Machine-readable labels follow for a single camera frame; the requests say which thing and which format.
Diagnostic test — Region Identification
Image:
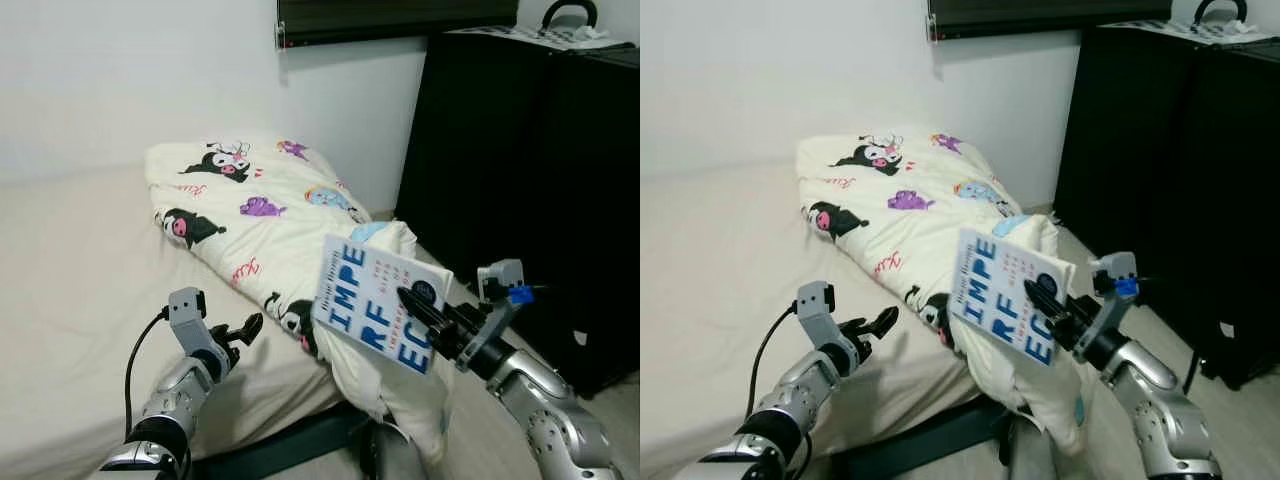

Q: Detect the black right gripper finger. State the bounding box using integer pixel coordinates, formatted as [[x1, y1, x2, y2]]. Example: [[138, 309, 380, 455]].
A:
[[397, 287, 454, 330], [1025, 280, 1077, 324]]

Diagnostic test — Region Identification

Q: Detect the white book with blue letters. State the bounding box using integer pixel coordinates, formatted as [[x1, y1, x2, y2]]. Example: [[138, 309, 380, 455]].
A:
[[950, 227, 1074, 367], [311, 234, 453, 376]]

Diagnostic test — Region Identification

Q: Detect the cream cartoon print blanket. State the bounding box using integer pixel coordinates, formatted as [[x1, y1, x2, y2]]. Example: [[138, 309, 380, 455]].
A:
[[795, 130, 1091, 459], [145, 137, 456, 466]]

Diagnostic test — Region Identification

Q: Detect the mattress with beige sheet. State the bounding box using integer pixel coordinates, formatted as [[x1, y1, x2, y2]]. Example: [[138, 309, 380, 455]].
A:
[[0, 165, 401, 480], [640, 160, 1011, 480]]

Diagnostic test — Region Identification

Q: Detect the black wardrobe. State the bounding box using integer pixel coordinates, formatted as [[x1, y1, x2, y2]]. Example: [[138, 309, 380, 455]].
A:
[[395, 28, 641, 401], [1053, 22, 1280, 391]]

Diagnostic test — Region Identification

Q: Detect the checkered cloth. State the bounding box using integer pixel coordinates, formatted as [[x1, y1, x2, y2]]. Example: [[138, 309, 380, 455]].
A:
[[447, 24, 637, 51], [1100, 18, 1280, 46]]

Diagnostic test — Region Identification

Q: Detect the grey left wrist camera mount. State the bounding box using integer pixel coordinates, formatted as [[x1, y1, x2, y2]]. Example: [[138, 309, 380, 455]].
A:
[[166, 287, 226, 361], [795, 281, 851, 351]]

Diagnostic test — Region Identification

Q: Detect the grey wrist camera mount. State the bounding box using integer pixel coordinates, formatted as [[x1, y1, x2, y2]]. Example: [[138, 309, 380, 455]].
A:
[[455, 258, 528, 374], [1078, 252, 1141, 361], [795, 281, 851, 351], [166, 287, 226, 361]]

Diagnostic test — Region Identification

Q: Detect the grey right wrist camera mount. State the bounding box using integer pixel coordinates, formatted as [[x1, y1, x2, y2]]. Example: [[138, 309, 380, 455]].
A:
[[1078, 252, 1141, 361], [455, 258, 528, 374]]

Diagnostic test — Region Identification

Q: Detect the black bag handle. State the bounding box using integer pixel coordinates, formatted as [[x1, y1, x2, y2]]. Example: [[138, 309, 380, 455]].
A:
[[542, 0, 599, 31], [1193, 0, 1249, 26]]

